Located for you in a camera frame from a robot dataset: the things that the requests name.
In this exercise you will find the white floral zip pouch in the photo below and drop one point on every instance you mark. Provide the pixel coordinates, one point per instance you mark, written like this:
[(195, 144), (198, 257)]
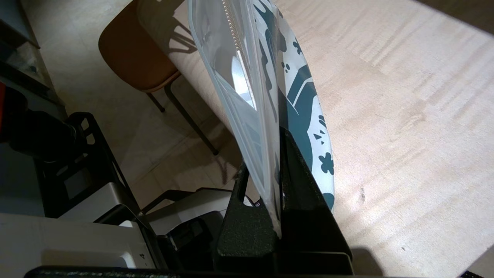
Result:
[(301, 108)]

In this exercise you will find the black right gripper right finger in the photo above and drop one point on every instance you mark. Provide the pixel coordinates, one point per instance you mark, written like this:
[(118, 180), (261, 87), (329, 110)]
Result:
[(305, 224)]

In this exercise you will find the black robot torso column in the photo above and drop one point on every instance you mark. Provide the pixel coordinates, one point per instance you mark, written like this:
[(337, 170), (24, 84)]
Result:
[(38, 131)]

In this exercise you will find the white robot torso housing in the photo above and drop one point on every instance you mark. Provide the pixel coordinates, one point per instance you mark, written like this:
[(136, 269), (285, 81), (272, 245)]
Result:
[(69, 239)]

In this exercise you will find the brown upholstered chair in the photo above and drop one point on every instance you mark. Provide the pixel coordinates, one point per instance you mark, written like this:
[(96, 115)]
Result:
[(135, 58)]

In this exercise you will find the light wooden shelf desk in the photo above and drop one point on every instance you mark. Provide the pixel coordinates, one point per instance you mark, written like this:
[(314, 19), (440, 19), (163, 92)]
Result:
[(405, 135)]

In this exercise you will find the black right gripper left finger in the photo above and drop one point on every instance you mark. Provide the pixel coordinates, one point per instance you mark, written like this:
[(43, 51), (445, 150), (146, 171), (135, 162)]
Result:
[(247, 227)]

